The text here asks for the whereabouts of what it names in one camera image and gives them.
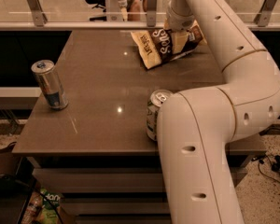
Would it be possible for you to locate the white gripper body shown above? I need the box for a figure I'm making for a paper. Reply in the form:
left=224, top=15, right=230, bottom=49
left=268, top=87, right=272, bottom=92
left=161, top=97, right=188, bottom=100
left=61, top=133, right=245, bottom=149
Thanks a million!
left=164, top=3, right=195, bottom=32

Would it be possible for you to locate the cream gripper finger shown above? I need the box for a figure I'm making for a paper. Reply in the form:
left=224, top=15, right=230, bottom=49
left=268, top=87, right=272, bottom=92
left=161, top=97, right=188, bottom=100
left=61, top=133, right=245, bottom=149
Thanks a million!
left=171, top=31, right=188, bottom=54

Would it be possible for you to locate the brown chip bag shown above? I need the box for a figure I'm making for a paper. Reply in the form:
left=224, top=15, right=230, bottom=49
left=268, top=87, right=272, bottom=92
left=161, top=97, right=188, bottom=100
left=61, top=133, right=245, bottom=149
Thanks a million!
left=131, top=21, right=205, bottom=69

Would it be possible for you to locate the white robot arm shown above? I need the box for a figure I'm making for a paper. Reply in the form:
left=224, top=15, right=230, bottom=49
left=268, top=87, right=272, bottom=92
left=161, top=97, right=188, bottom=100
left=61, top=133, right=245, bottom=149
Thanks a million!
left=157, top=0, right=280, bottom=224

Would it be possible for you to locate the white green soda can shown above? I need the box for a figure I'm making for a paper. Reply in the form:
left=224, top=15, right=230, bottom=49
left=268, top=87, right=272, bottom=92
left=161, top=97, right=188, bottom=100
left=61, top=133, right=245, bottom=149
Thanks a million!
left=147, top=90, right=173, bottom=141

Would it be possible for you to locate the silver blue redbull can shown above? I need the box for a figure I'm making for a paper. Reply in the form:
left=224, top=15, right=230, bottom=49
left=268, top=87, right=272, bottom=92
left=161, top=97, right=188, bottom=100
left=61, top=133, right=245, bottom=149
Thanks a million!
left=31, top=60, right=68, bottom=110

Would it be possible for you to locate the green snack bag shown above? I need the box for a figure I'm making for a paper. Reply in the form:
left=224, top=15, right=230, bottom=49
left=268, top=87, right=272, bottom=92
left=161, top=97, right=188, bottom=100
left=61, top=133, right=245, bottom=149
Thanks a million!
left=36, top=188, right=61, bottom=224

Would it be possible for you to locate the brown bag on floor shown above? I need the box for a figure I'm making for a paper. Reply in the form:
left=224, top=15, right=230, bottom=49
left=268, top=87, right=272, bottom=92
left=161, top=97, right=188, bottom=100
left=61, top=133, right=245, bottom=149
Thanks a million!
left=0, top=142, right=21, bottom=175

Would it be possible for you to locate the person in dark shirt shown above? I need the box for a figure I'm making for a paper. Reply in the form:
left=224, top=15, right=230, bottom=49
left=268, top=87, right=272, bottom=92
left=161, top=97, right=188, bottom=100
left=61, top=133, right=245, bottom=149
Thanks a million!
left=105, top=0, right=147, bottom=21

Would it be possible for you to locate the grey drawer cabinet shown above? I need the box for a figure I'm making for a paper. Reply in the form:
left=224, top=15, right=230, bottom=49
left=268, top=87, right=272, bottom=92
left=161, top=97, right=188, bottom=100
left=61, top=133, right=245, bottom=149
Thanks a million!
left=12, top=29, right=268, bottom=224

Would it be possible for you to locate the metal glass railing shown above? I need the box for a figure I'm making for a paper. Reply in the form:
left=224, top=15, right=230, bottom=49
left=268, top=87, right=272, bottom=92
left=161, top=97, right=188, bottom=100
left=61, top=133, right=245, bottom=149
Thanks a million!
left=0, top=0, right=280, bottom=32

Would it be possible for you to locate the plastic bottle on floor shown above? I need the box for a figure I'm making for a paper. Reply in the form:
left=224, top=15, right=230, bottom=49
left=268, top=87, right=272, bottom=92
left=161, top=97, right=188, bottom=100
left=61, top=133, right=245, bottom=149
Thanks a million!
left=21, top=196, right=42, bottom=224

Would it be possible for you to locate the black floor cable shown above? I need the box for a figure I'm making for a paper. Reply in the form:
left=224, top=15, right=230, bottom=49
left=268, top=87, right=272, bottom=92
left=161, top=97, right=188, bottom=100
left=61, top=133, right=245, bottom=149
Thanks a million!
left=251, top=154, right=280, bottom=200

